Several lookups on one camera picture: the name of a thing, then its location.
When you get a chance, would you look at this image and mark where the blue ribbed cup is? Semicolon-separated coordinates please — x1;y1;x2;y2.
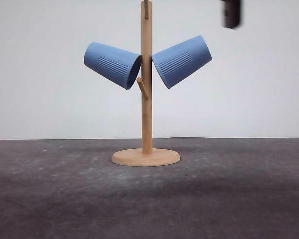
152;36;212;89
84;42;142;90

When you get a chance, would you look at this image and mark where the wooden mug tree stand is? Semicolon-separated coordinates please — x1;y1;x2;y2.
111;0;181;167

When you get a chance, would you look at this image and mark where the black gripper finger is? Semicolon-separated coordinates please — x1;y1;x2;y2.
220;0;241;29

